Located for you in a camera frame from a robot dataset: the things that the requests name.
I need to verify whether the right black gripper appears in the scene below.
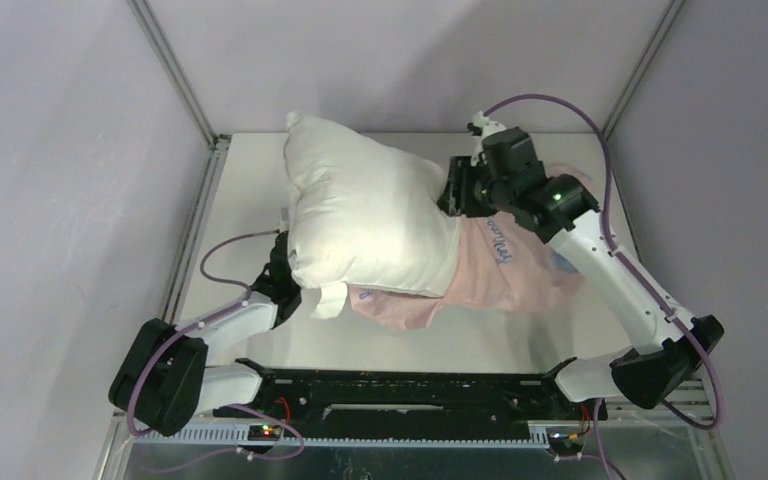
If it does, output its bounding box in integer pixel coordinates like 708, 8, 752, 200
437, 155, 517, 218

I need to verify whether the pink and blue pillowcase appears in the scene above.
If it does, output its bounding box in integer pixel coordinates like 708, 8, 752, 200
346, 165, 604, 334

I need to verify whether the white pillow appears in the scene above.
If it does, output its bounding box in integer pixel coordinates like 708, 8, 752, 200
283, 112, 460, 319

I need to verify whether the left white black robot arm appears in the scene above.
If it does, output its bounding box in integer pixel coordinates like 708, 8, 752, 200
108, 230, 302, 437

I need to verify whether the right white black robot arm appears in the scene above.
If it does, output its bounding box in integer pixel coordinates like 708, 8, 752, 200
438, 125, 724, 418

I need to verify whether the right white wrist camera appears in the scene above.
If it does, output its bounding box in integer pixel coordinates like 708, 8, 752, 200
467, 111, 507, 138

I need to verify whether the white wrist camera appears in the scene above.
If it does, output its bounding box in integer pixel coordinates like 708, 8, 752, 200
278, 207, 291, 232
467, 111, 507, 138

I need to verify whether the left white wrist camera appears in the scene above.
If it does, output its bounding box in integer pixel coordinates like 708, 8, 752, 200
278, 207, 291, 232

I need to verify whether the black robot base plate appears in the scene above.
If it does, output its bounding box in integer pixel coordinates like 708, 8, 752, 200
251, 364, 608, 439

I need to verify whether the left aluminium frame post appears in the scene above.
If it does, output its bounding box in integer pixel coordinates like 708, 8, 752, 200
125, 0, 233, 147

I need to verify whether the aluminium frame post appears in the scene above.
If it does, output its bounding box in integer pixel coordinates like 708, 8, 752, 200
602, 0, 688, 140
125, 0, 233, 147

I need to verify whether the grey slotted cable duct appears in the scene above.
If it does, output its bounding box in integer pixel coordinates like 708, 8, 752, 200
135, 423, 550, 449

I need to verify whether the right aluminium frame post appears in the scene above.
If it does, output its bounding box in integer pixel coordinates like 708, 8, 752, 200
602, 0, 688, 140

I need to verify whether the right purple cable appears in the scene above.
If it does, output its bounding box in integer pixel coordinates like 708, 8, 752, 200
483, 92, 727, 480

